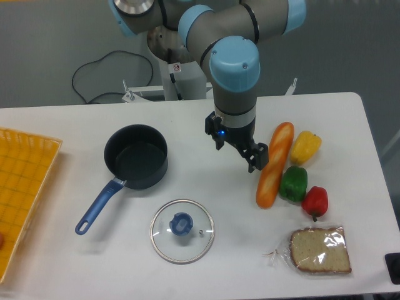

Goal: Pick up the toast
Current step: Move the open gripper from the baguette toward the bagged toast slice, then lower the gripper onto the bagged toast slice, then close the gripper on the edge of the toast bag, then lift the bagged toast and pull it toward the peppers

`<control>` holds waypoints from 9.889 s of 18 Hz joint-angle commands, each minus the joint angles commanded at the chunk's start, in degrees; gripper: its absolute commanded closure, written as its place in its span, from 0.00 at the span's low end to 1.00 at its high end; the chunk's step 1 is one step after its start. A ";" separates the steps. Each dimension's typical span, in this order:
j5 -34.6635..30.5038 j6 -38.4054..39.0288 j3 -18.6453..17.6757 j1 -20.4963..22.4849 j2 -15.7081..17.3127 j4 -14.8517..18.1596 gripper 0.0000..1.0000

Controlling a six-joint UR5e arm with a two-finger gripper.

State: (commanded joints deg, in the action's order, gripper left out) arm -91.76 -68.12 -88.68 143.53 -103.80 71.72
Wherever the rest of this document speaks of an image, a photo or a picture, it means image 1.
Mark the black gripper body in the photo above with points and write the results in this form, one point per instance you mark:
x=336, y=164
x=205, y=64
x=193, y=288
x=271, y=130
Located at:
x=233, y=136

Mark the bagged toast slice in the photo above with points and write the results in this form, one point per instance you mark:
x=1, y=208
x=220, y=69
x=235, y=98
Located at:
x=319, y=251

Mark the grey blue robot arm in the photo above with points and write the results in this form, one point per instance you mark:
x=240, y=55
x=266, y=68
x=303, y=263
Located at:
x=224, y=44

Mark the baguette bread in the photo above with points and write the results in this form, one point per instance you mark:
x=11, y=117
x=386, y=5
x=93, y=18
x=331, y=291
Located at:
x=270, y=178

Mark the green bell pepper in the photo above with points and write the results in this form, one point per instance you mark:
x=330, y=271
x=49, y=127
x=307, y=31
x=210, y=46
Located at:
x=294, y=184

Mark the yellow bell pepper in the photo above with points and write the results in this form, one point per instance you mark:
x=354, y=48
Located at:
x=305, y=147

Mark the red bell pepper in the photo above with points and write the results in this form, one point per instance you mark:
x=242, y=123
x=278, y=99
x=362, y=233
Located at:
x=316, y=202

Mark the glass lid blue knob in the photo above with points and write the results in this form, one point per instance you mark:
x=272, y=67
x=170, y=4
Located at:
x=182, y=231

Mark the black device table edge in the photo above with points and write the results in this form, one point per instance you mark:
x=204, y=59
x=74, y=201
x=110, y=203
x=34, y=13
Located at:
x=393, y=265

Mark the yellow plastic basket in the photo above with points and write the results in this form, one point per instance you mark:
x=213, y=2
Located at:
x=26, y=161

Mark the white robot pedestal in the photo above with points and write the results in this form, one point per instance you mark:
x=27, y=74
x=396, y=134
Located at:
x=181, y=76

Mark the dark pot blue handle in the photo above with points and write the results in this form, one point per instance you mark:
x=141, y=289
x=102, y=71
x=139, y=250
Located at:
x=137, y=156

